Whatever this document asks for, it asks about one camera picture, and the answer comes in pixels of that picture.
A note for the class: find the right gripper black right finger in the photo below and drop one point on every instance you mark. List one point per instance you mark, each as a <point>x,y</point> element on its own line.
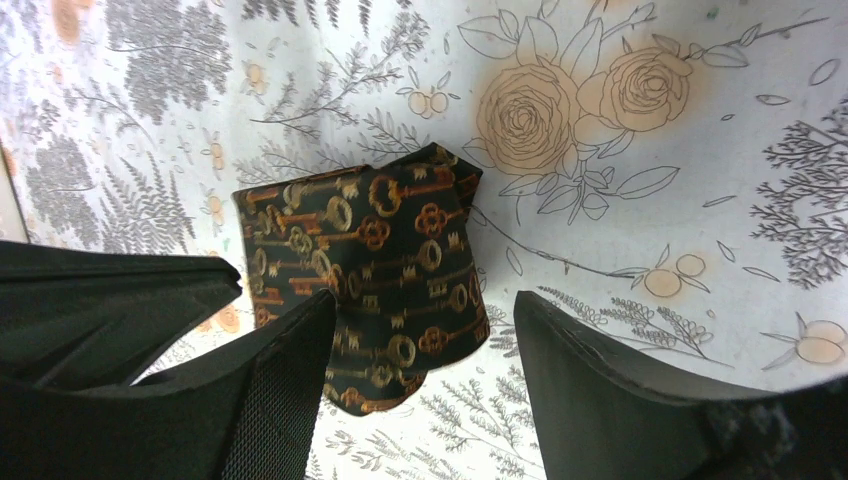
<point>604,410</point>

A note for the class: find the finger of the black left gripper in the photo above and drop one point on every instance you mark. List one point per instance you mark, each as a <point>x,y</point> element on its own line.
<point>75,320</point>

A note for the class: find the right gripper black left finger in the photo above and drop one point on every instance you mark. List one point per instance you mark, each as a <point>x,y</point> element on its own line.
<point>246,410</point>

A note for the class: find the black gold patterned tie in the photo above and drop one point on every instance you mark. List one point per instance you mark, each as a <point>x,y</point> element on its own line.
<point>390,244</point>

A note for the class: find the floral patterned tablecloth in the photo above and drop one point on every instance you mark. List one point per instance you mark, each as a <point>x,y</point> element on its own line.
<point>673,174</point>

